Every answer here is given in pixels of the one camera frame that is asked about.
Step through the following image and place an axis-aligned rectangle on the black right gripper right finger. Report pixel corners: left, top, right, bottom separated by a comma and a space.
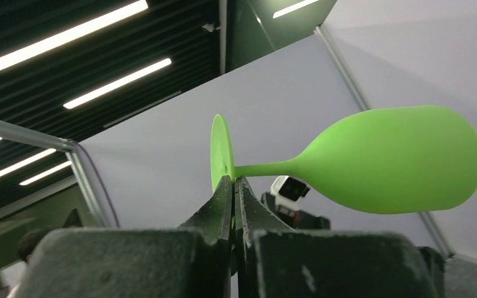
234, 177, 438, 297

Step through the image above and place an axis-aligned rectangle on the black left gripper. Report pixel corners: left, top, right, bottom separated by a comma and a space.
261, 192, 330, 230

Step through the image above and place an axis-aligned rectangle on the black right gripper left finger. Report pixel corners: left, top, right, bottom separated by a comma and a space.
17, 176, 234, 297

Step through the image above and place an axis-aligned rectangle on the green plastic wine glass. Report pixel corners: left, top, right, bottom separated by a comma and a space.
210, 105, 477, 214

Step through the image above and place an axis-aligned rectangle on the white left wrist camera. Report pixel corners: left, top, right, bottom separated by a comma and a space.
270, 176, 311, 215

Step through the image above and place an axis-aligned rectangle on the aluminium frame rail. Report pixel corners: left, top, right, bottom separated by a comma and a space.
314, 26, 454, 259

